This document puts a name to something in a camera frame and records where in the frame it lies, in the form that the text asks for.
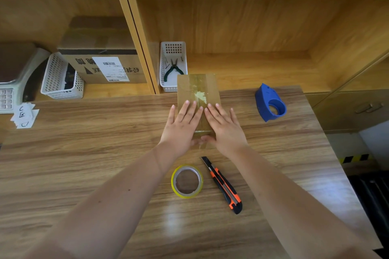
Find person's left hand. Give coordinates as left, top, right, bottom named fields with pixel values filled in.
left=158, top=100, right=204, bottom=160

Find person's right hand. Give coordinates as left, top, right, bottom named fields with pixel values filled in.
left=201, top=103, right=249, bottom=158

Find small taped cardboard box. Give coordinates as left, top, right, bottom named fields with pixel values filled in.
left=177, top=73, right=222, bottom=149

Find person's left forearm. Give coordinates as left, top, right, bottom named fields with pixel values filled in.
left=23, top=141, right=177, bottom=259

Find person's right forearm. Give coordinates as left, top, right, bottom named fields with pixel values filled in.
left=229, top=144, right=380, bottom=259

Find blue tape dispenser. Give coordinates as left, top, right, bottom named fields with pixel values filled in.
left=255, top=83, right=287, bottom=123

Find yellow clear tape roll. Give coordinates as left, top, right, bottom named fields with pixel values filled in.
left=171, top=165, right=204, bottom=199

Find orange black utility knife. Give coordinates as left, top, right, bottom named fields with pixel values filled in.
left=201, top=156, right=243, bottom=215

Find narrow white plastic basket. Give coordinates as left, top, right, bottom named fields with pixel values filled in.
left=159, top=41, right=188, bottom=93

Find large labelled cardboard box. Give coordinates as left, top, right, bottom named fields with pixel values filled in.
left=57, top=16, right=147, bottom=84

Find wooden shelf unit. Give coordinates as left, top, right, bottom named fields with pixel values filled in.
left=0, top=0, right=389, bottom=107

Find wide white plastic basket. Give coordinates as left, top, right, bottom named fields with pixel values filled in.
left=40, top=52, right=84, bottom=100

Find stack of white paper cards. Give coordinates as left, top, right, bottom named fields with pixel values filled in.
left=10, top=102, right=40, bottom=129

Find white electronic scale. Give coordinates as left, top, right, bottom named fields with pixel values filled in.
left=0, top=43, right=51, bottom=114

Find green handled pliers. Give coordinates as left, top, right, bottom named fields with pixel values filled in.
left=164, top=58, right=185, bottom=83

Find wooden cabinet with handles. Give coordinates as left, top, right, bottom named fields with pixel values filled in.
left=305, top=52, right=389, bottom=134

